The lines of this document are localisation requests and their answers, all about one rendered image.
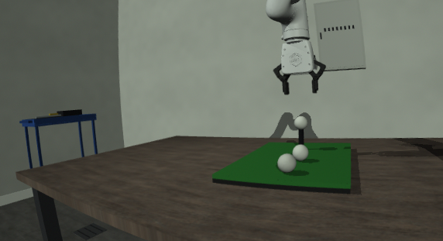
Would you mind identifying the green golf mat with black tee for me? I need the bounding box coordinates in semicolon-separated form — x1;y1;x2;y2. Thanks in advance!
212;129;351;194

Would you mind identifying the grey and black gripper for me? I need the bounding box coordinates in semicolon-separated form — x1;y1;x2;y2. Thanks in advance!
273;39;326;95

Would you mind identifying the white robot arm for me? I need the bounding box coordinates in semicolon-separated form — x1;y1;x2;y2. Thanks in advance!
266;0;310;41

